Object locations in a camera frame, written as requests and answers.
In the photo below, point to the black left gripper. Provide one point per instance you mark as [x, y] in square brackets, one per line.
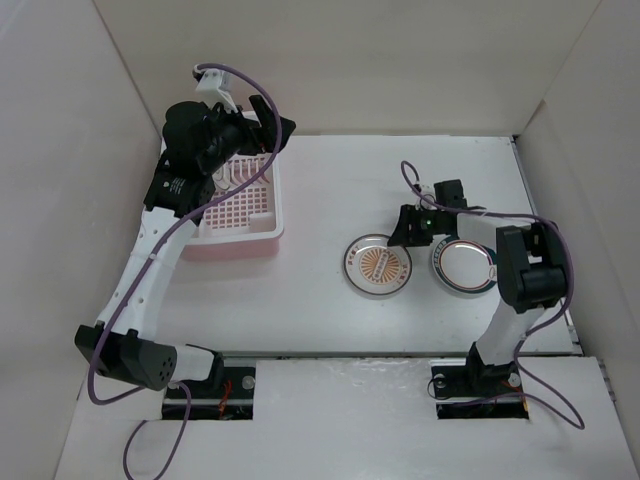
[259, 140]

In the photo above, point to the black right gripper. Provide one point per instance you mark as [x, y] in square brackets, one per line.
[409, 238]

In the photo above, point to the orange sunburst plate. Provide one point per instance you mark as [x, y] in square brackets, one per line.
[373, 268]

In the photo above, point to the green red rimmed plate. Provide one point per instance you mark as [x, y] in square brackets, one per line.
[463, 266]

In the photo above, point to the white plate grey rim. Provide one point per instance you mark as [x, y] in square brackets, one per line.
[222, 179]

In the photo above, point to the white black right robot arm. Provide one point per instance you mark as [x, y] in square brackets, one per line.
[534, 275]

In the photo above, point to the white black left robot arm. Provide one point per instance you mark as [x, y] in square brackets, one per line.
[122, 344]

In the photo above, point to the white pink dish rack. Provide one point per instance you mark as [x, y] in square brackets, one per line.
[246, 225]

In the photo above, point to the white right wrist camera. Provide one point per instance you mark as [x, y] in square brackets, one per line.
[425, 192]

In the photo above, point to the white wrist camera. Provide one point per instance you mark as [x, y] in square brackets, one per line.
[213, 86]
[425, 192]

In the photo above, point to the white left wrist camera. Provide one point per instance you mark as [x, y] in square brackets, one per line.
[213, 86]

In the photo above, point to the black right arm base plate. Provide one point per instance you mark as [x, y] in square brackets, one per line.
[464, 393]

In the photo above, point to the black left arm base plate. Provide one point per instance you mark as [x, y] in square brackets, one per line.
[230, 398]

